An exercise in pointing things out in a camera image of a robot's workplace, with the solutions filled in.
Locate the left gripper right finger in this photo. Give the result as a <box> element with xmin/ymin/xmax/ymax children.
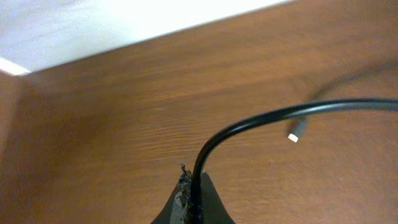
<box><xmin>201</xmin><ymin>172</ymin><xmax>235</xmax><ymax>224</ymax></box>

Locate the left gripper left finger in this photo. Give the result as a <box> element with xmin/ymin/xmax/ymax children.
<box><xmin>151</xmin><ymin>162</ymin><xmax>192</xmax><ymax>224</ymax></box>

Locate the black usb cable top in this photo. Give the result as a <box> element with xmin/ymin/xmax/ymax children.
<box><xmin>189</xmin><ymin>62</ymin><xmax>398</xmax><ymax>224</ymax></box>

